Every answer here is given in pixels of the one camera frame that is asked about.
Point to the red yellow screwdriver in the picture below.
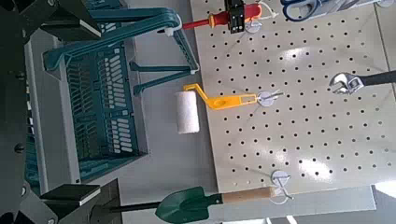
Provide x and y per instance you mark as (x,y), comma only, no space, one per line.
(218,20)

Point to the black pegboard stand leg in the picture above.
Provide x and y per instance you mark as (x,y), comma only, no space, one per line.
(134,207)

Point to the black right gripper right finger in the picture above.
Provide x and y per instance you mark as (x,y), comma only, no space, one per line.
(87,205)

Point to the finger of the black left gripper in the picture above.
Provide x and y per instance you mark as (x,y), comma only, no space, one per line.
(235,18)

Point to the white perforated pegboard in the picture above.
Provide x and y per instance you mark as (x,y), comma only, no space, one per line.
(311,124)

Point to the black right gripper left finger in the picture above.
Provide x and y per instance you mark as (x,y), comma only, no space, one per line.
(62,15)

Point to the teal plastic crate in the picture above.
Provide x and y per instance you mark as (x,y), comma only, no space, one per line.
(102,109)

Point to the white pegboard hook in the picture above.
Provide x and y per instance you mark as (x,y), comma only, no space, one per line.
(266,99)
(280,177)
(252,27)

